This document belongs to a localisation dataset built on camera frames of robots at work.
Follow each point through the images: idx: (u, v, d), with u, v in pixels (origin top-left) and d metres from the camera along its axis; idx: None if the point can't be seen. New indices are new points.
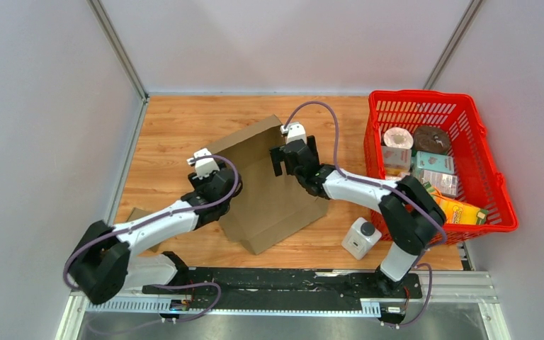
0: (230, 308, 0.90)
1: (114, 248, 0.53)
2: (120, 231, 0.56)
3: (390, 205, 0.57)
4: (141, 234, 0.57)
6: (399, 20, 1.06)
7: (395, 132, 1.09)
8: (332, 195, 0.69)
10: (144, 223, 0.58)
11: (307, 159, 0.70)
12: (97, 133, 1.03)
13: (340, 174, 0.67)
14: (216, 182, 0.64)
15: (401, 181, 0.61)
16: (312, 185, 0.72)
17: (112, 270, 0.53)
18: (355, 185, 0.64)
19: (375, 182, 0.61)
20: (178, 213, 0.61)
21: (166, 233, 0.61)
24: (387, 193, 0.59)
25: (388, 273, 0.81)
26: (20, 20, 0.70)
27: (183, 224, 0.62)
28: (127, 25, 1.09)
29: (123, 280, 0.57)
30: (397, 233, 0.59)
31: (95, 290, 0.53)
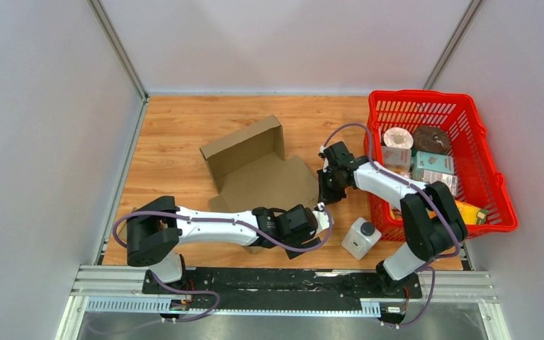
0: (230, 308, 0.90)
1: (166, 232, 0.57)
2: (183, 217, 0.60)
3: (411, 205, 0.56)
4: (196, 228, 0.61)
6: (399, 20, 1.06)
7: (395, 132, 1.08)
8: (361, 184, 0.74)
10: (208, 222, 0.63)
11: (342, 152, 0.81)
12: (97, 132, 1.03)
13: (372, 166, 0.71)
14: (295, 216, 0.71)
15: (430, 185, 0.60)
16: (343, 171, 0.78)
17: (158, 247, 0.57)
18: (384, 180, 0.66)
19: (404, 180, 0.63)
20: (239, 226, 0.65)
21: (222, 236, 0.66)
24: (414, 192, 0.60)
25: (389, 270, 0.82)
26: (18, 19, 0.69)
27: (239, 237, 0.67)
28: (127, 23, 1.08)
29: (160, 258, 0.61)
30: (411, 236, 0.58)
31: (132, 252, 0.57)
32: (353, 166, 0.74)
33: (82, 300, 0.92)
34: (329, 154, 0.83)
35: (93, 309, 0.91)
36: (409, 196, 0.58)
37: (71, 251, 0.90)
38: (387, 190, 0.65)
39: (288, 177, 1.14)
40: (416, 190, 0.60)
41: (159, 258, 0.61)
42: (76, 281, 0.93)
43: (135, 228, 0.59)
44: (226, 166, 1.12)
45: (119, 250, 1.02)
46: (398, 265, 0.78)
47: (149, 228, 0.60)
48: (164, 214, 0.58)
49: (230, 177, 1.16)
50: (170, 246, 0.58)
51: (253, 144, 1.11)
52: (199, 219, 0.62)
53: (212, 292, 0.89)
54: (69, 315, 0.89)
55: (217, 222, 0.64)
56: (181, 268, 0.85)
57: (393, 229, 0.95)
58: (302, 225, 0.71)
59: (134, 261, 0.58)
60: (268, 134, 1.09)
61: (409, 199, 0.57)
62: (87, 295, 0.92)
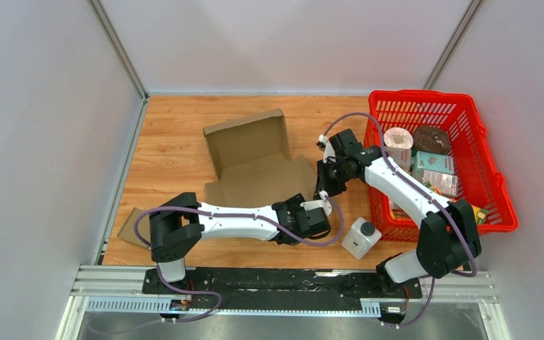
0: (230, 308, 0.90)
1: (189, 227, 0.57)
2: (205, 212, 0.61)
3: (433, 224, 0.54)
4: (218, 223, 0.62)
6: (400, 20, 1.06)
7: (395, 132, 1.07)
8: (370, 180, 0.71)
10: (230, 217, 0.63)
11: (349, 141, 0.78)
12: (97, 133, 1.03)
13: (387, 165, 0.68)
14: (314, 212, 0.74)
15: (453, 203, 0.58)
16: (352, 162, 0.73)
17: (181, 242, 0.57)
18: (402, 186, 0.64)
19: (425, 192, 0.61)
20: (260, 220, 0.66)
21: (242, 231, 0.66)
24: (435, 210, 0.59)
25: (390, 270, 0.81)
26: (19, 19, 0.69)
27: (258, 231, 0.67)
28: (127, 24, 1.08)
29: (183, 253, 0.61)
30: (424, 251, 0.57)
31: (156, 248, 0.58)
32: (365, 159, 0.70)
33: (82, 300, 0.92)
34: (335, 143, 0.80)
35: (93, 309, 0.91)
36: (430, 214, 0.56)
37: (71, 251, 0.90)
38: (403, 198, 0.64)
39: (286, 171, 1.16)
40: (438, 208, 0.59)
41: (183, 254, 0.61)
42: (76, 281, 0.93)
43: (159, 224, 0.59)
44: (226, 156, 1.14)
45: (119, 250, 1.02)
46: (400, 268, 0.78)
47: (172, 224, 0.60)
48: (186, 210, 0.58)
49: (229, 166, 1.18)
50: (194, 241, 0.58)
51: (255, 137, 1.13)
52: (221, 214, 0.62)
53: (212, 292, 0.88)
54: (69, 315, 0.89)
55: (238, 217, 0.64)
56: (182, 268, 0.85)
57: (393, 229, 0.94)
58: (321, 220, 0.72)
59: (158, 256, 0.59)
60: (271, 129, 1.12)
61: (431, 218, 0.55)
62: (87, 295, 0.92)
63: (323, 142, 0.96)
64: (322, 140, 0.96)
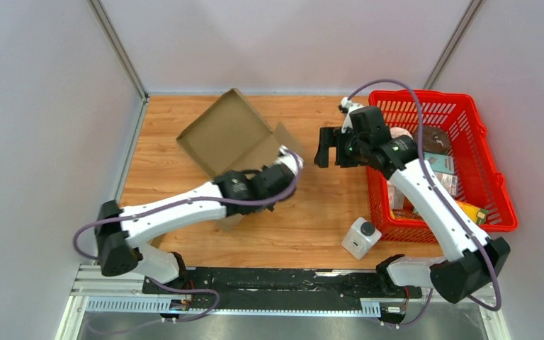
0: (231, 308, 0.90)
1: (113, 238, 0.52)
2: (125, 217, 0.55)
3: (467, 267, 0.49)
4: (146, 223, 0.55)
6: (400, 20, 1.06)
7: (395, 132, 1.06)
8: (397, 181, 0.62)
10: (156, 212, 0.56)
11: (376, 125, 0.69)
12: (97, 133, 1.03)
13: (425, 175, 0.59)
14: (271, 176, 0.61)
15: (492, 242, 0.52)
16: (380, 156, 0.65)
17: (112, 255, 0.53)
18: (438, 208, 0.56)
19: (465, 224, 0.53)
20: (199, 203, 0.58)
21: (187, 219, 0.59)
24: (472, 250, 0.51)
25: (392, 273, 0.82)
26: (19, 20, 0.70)
27: (206, 214, 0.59)
28: (127, 24, 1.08)
29: (134, 262, 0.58)
30: (445, 279, 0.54)
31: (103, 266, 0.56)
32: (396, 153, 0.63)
33: (82, 300, 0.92)
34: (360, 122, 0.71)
35: (93, 309, 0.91)
36: (465, 253, 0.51)
37: (71, 251, 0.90)
38: (435, 222, 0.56)
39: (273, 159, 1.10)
40: (477, 247, 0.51)
41: (133, 264, 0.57)
42: (76, 281, 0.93)
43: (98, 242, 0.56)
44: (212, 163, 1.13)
45: None
46: (402, 272, 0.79)
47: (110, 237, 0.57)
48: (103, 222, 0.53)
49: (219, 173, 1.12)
50: (126, 249, 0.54)
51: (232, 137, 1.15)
52: (142, 212, 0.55)
53: (212, 292, 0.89)
54: (69, 315, 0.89)
55: (168, 209, 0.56)
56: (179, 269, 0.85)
57: (393, 229, 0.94)
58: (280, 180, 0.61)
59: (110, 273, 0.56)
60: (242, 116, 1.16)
61: (466, 259, 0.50)
62: (87, 295, 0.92)
63: (345, 104, 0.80)
64: (344, 103, 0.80)
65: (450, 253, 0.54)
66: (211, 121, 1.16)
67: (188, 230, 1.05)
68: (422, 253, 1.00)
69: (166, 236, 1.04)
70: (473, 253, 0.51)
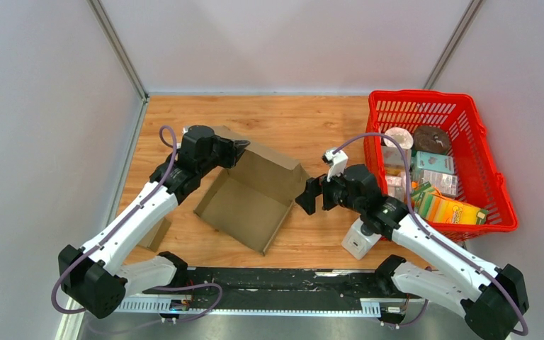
0: (230, 308, 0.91)
1: (91, 272, 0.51)
2: (91, 251, 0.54)
3: (492, 304, 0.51)
4: (115, 243, 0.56)
6: (399, 20, 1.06)
7: (395, 132, 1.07)
8: (399, 241, 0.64)
10: (116, 231, 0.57)
11: (372, 189, 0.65)
12: (96, 133, 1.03)
13: (418, 226, 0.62)
14: (188, 146, 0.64)
15: (502, 271, 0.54)
16: (375, 222, 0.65)
17: (99, 288, 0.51)
18: (441, 253, 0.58)
19: (469, 261, 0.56)
20: (149, 202, 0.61)
21: (149, 224, 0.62)
24: (486, 284, 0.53)
25: (398, 282, 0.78)
26: (19, 20, 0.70)
27: (160, 210, 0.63)
28: (127, 24, 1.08)
29: (122, 290, 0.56)
30: (478, 321, 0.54)
31: (93, 308, 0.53)
32: (391, 219, 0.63)
33: None
34: (356, 188, 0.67)
35: None
36: (483, 290, 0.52)
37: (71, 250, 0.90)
38: (440, 260, 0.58)
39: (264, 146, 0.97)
40: (490, 280, 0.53)
41: (122, 291, 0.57)
42: None
43: (74, 291, 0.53)
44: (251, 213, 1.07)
45: None
46: (411, 282, 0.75)
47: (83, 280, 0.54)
48: (74, 262, 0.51)
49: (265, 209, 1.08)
50: (109, 277, 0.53)
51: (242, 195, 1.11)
52: (103, 239, 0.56)
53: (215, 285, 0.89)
54: (69, 315, 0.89)
55: (126, 222, 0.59)
56: (175, 264, 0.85)
57: None
58: (196, 144, 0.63)
59: (104, 310, 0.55)
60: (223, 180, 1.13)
61: (487, 297, 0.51)
62: None
63: (330, 158, 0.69)
64: (329, 155, 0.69)
65: (469, 292, 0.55)
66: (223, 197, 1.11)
67: (188, 230, 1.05)
68: (422, 263, 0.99)
69: (166, 236, 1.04)
70: (488, 287, 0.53)
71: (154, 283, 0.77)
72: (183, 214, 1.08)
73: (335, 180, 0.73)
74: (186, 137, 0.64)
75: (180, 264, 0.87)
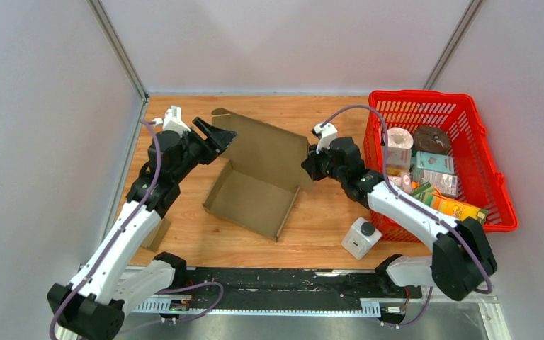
0: (230, 308, 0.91)
1: (84, 307, 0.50)
2: (78, 286, 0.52)
3: (445, 246, 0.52)
4: (103, 273, 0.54)
6: (399, 20, 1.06)
7: (395, 132, 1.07)
8: (373, 206, 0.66)
10: (102, 261, 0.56)
11: (355, 159, 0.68)
12: (96, 132, 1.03)
13: (390, 189, 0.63)
14: (156, 159, 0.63)
15: (461, 222, 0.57)
16: (353, 189, 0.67)
17: (95, 320, 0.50)
18: (409, 211, 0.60)
19: (431, 213, 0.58)
20: (129, 224, 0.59)
21: (134, 244, 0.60)
24: (444, 233, 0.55)
25: (394, 276, 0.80)
26: (18, 19, 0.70)
27: (142, 230, 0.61)
28: (127, 25, 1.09)
29: (120, 313, 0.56)
30: (442, 275, 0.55)
31: (95, 338, 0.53)
32: (367, 185, 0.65)
33: None
34: (339, 156, 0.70)
35: None
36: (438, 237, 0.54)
37: (70, 250, 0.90)
38: (409, 220, 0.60)
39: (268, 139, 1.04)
40: (448, 229, 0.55)
41: (120, 314, 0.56)
42: None
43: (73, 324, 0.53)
44: (257, 205, 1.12)
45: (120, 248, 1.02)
46: (402, 270, 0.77)
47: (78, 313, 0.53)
48: (66, 299, 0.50)
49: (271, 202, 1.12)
50: (104, 307, 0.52)
51: (248, 188, 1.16)
52: (90, 271, 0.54)
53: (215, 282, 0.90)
54: None
55: (109, 250, 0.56)
56: (171, 265, 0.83)
57: (393, 229, 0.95)
58: (164, 154, 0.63)
59: (108, 338, 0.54)
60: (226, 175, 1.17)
61: (441, 239, 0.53)
62: None
63: (318, 131, 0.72)
64: (316, 129, 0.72)
65: (430, 243, 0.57)
66: (230, 191, 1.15)
67: (188, 230, 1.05)
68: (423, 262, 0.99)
69: (166, 236, 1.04)
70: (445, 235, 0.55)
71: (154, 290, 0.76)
72: (182, 214, 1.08)
73: (324, 152, 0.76)
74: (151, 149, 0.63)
75: (178, 265, 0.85)
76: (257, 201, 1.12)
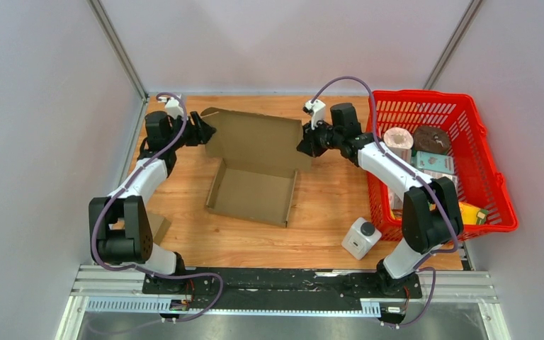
0: (230, 308, 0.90)
1: (127, 202, 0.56)
2: (119, 192, 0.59)
3: (415, 197, 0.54)
4: (135, 188, 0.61)
6: (399, 20, 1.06)
7: (395, 132, 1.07)
8: (363, 163, 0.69)
10: (134, 180, 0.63)
11: (350, 121, 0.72)
12: (96, 133, 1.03)
13: (379, 149, 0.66)
14: (154, 130, 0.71)
15: (436, 180, 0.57)
16: (346, 146, 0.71)
17: (136, 219, 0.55)
18: (391, 167, 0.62)
19: (409, 170, 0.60)
20: (149, 165, 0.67)
21: (151, 183, 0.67)
24: (418, 185, 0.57)
25: (389, 268, 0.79)
26: (18, 20, 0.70)
27: (157, 172, 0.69)
28: (127, 25, 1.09)
29: (149, 229, 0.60)
30: (409, 227, 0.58)
31: (135, 246, 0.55)
32: (358, 144, 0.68)
33: (82, 300, 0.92)
34: (336, 118, 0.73)
35: (93, 309, 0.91)
36: (412, 188, 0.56)
37: (71, 251, 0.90)
38: (391, 177, 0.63)
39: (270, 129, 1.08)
40: (421, 183, 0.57)
41: (149, 231, 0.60)
42: (76, 281, 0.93)
43: (110, 246, 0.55)
44: (258, 200, 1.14)
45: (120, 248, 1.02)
46: (397, 263, 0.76)
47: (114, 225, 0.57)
48: (108, 203, 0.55)
49: (271, 198, 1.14)
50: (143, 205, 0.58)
51: (246, 185, 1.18)
52: (126, 183, 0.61)
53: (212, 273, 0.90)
54: (69, 315, 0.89)
55: (137, 176, 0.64)
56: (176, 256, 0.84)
57: (393, 229, 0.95)
58: (159, 125, 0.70)
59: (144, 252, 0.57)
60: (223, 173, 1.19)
61: (413, 191, 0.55)
62: (87, 295, 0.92)
63: (309, 107, 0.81)
64: (308, 105, 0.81)
65: None
66: (229, 189, 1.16)
67: (187, 230, 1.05)
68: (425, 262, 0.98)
69: (166, 236, 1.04)
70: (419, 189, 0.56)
71: (159, 270, 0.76)
72: (182, 214, 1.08)
73: (322, 126, 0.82)
74: (149, 122, 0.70)
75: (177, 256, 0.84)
76: (256, 196, 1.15)
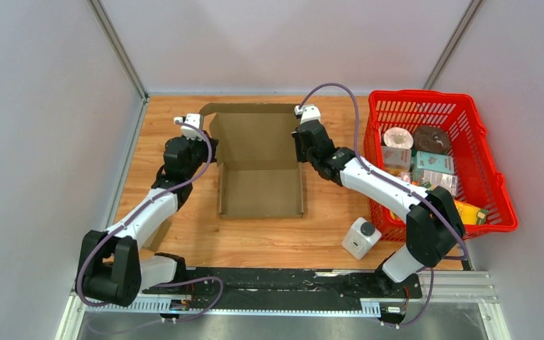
0: (230, 308, 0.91)
1: (120, 245, 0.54)
2: (116, 230, 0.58)
3: (417, 217, 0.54)
4: (136, 225, 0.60)
6: (399, 20, 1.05)
7: (395, 132, 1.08)
8: (347, 183, 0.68)
10: (137, 215, 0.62)
11: (321, 139, 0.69)
12: (96, 132, 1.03)
13: (361, 165, 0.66)
14: (172, 162, 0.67)
15: (431, 193, 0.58)
16: (326, 168, 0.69)
17: (124, 265, 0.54)
18: (382, 185, 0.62)
19: (403, 187, 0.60)
20: (158, 198, 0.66)
21: (157, 219, 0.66)
24: (417, 202, 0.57)
25: (389, 273, 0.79)
26: (18, 20, 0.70)
27: (166, 206, 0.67)
28: (127, 25, 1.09)
29: (139, 275, 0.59)
30: (416, 245, 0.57)
31: (117, 292, 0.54)
32: (337, 165, 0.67)
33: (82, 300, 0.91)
34: (307, 139, 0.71)
35: (93, 309, 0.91)
36: (412, 208, 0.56)
37: (71, 250, 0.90)
38: (383, 195, 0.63)
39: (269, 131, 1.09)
40: (420, 200, 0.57)
41: (138, 278, 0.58)
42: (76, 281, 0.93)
43: (95, 283, 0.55)
44: (258, 200, 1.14)
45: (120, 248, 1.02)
46: (398, 267, 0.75)
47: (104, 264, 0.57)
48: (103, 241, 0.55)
49: (271, 197, 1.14)
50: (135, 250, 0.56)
51: (246, 184, 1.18)
52: (126, 219, 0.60)
53: (214, 278, 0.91)
54: (69, 315, 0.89)
55: (142, 212, 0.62)
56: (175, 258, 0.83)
57: (393, 229, 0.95)
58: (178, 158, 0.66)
59: (127, 297, 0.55)
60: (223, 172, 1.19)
61: (414, 211, 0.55)
62: None
63: (299, 112, 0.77)
64: (299, 110, 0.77)
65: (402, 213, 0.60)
66: (230, 189, 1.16)
67: (188, 230, 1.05)
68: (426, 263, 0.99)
69: (166, 236, 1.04)
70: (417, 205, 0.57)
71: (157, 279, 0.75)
72: (183, 214, 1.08)
73: None
74: (166, 153, 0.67)
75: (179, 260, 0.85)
76: (257, 195, 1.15)
